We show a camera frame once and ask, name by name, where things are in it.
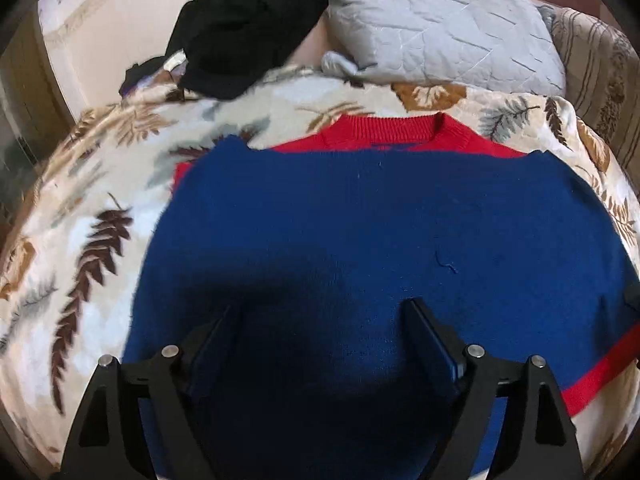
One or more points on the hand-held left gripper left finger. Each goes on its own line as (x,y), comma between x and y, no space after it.
(212,355)

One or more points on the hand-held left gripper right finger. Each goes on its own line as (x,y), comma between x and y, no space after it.
(435,345)

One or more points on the red and blue sweater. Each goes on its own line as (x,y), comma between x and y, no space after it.
(375,220)

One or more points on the leaf print blanket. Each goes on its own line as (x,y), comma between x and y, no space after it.
(100,160)

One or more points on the dark purple cloth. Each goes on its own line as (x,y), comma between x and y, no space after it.
(137,76)

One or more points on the wooden door with glass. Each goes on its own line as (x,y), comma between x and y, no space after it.
(25,110)

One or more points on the grey quilted pillow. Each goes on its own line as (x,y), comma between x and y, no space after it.
(440,25)

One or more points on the beige striped cushion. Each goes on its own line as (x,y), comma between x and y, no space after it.
(600,70)

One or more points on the pale pink cushion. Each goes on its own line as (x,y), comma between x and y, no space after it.
(310,47)

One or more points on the black garment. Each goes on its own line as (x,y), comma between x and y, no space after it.
(240,25)

